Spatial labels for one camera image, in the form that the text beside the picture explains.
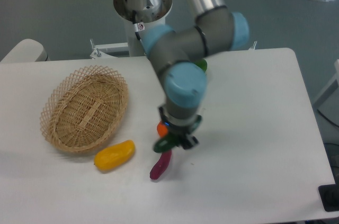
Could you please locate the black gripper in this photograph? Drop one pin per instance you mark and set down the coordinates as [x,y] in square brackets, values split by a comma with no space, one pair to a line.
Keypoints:
[184,128]

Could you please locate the green cucumber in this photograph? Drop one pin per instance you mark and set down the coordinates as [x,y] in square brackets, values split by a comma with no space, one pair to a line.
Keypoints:
[166,143]

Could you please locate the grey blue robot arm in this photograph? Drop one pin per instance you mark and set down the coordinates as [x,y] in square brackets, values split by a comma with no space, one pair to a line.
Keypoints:
[174,57]

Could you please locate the woven wicker basket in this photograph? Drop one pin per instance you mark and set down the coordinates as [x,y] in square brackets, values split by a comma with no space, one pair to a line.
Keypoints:
[85,109]

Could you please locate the orange tangerine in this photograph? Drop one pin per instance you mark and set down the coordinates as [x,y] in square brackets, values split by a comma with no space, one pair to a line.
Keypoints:
[162,129]

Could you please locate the purple sweet potato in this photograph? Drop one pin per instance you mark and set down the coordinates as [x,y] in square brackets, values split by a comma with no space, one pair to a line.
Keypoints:
[161,166]

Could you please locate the yellow mango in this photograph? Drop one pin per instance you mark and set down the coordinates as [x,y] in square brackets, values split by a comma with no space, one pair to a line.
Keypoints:
[114,156]

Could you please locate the green bok choy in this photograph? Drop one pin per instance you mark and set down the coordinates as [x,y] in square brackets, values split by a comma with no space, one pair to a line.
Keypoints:
[202,64]

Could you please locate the white furniture at right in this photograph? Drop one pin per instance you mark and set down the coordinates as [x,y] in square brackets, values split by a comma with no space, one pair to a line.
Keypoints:
[327,90]

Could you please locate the black device at table edge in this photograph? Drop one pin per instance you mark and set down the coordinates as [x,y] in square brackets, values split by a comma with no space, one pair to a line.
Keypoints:
[329,197]

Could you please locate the white chair back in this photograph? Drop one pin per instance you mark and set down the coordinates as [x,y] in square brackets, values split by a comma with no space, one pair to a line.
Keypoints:
[27,50]

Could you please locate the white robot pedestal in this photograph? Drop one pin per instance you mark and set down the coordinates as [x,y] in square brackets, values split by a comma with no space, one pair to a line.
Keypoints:
[143,21]

